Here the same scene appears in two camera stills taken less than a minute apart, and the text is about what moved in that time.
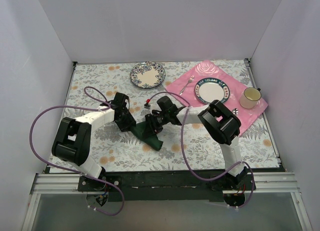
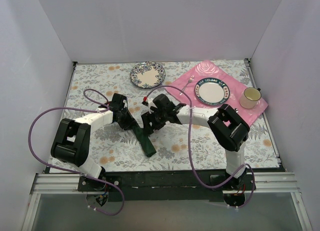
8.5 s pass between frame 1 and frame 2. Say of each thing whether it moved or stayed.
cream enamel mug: stayed
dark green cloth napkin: moved
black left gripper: stayed
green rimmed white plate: stayed
